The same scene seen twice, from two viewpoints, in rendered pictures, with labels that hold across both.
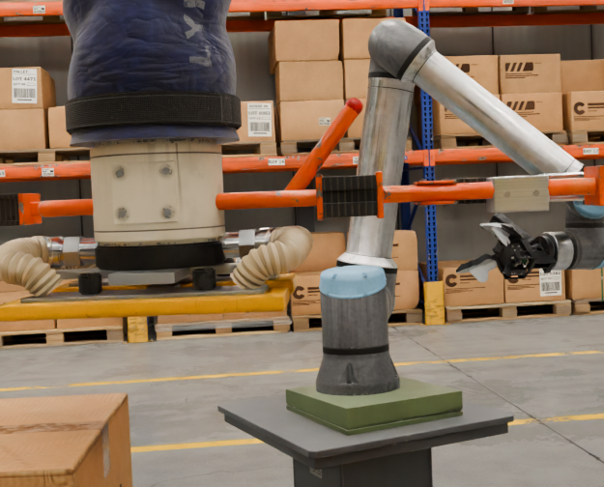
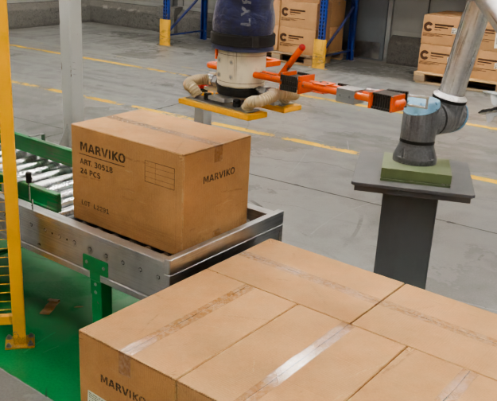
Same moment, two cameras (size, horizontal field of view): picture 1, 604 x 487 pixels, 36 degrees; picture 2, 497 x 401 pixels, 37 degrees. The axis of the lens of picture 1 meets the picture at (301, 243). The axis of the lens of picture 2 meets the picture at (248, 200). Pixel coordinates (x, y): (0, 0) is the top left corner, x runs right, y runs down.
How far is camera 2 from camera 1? 1.73 m
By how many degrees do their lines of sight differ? 41
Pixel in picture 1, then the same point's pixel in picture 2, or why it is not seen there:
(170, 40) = (234, 16)
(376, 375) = (415, 156)
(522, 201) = (344, 99)
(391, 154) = (467, 38)
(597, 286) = not seen: outside the picture
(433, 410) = (432, 181)
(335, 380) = (396, 153)
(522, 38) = not seen: outside the picture
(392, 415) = (406, 177)
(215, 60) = (252, 23)
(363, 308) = (416, 121)
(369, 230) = (448, 79)
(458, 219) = not seen: outside the picture
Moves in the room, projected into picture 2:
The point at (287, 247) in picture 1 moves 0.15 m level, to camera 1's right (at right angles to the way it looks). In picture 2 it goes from (257, 99) to (294, 107)
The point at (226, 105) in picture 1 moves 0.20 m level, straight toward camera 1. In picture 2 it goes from (255, 40) to (219, 46)
